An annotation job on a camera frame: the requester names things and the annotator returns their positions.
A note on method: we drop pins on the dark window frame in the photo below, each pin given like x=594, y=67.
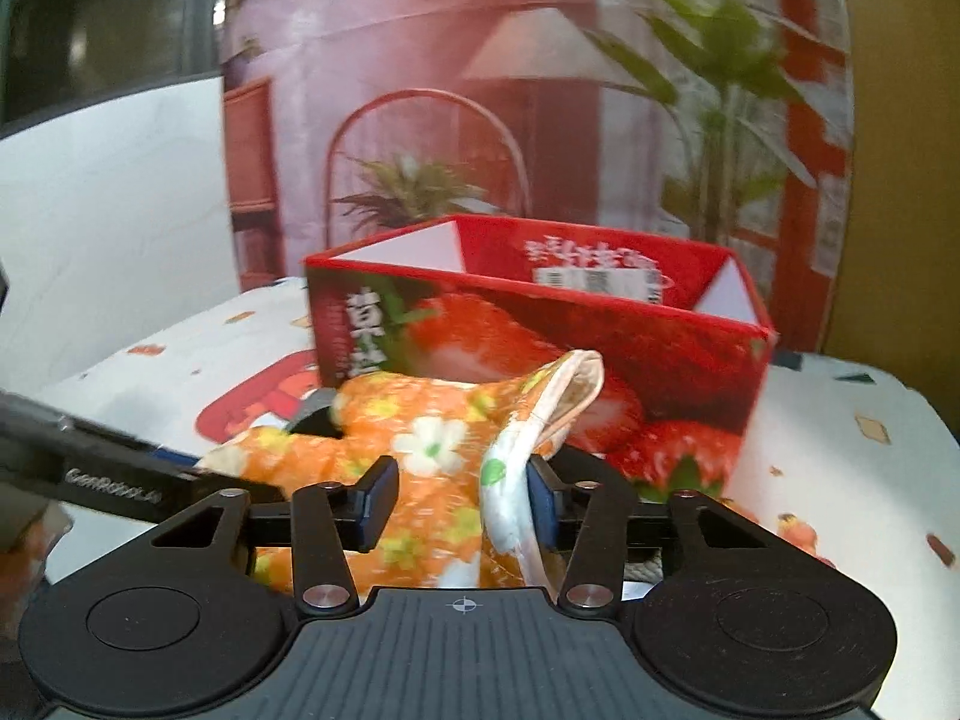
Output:
x=62, y=55

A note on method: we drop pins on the orange floral cloth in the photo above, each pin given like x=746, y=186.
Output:
x=462, y=519

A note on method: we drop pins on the wooden wall panel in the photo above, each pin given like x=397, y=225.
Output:
x=896, y=298

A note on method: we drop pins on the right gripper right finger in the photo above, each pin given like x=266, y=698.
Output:
x=581, y=508

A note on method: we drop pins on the red strawberry cardboard box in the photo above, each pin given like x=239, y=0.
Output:
x=678, y=324

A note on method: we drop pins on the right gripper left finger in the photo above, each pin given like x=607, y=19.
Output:
x=330, y=520

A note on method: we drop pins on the printed room backdrop cloth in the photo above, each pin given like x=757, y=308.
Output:
x=722, y=121

